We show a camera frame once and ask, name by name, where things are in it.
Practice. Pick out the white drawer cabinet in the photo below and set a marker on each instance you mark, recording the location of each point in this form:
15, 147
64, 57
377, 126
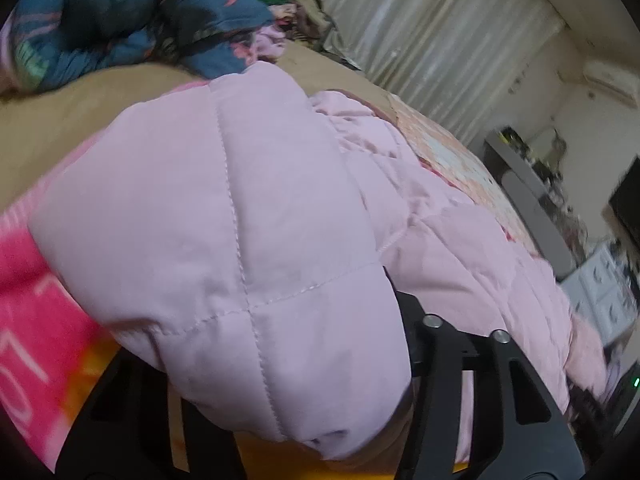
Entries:
600, 290

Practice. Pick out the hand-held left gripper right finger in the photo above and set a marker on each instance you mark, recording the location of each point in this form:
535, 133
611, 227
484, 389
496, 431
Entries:
475, 385

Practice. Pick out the white air conditioner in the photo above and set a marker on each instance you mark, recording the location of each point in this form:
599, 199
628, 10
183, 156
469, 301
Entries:
611, 76

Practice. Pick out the light pink garment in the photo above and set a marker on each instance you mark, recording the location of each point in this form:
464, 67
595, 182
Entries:
267, 42

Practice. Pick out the white pleated curtain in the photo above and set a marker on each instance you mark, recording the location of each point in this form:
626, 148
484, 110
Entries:
450, 45

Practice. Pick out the pink quilted jacket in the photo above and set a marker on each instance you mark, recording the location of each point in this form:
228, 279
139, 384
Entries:
225, 235

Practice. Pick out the pile of mixed clothes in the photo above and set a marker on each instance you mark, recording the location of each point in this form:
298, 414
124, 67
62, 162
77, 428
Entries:
295, 5

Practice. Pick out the peach and white printed blanket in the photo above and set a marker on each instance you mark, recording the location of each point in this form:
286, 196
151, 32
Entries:
465, 170

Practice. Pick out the clutter of small shelf items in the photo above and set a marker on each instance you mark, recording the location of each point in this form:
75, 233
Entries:
545, 160

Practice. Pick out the black flat television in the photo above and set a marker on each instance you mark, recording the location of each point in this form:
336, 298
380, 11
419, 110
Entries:
626, 202

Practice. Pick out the blue patterned blanket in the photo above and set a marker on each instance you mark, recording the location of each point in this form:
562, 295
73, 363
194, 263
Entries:
125, 15

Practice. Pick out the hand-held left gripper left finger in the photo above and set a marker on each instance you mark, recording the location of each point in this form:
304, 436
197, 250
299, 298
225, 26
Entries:
125, 410

